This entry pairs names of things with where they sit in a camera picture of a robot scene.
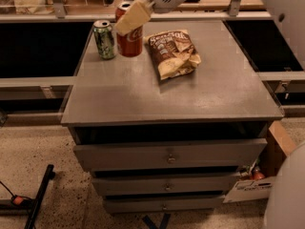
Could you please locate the top grey drawer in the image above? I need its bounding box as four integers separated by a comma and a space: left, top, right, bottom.
73, 138, 267, 172

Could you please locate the bottom grey drawer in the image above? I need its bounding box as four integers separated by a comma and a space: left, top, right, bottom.
103, 195, 225, 214

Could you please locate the metal railing frame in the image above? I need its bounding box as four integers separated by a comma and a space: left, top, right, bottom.
0, 0, 270, 23

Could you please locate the black cable orange clip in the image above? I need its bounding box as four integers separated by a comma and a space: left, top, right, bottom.
0, 181, 33, 209

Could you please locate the red coke can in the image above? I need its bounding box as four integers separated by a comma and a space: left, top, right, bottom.
115, 0, 143, 57

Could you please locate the orange bottle in box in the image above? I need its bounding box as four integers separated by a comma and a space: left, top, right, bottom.
252, 166, 265, 180

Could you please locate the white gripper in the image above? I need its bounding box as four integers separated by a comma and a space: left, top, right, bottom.
114, 0, 186, 36

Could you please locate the brown chip bag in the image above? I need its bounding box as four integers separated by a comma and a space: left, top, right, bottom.
144, 30, 201, 80

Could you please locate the green soda can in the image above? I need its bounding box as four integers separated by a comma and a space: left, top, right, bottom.
93, 20, 115, 60

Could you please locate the cardboard box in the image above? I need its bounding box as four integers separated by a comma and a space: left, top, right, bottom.
224, 121, 296, 203

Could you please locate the middle grey drawer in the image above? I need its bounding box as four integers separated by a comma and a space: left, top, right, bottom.
92, 173, 237, 196

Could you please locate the black stand leg left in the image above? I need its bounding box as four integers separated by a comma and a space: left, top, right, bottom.
24, 164, 55, 229

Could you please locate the grey drawer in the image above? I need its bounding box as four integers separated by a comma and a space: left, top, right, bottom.
92, 173, 237, 196
73, 138, 267, 172
103, 195, 225, 214

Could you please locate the grey drawer cabinet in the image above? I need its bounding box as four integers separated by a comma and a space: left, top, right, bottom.
62, 21, 282, 201

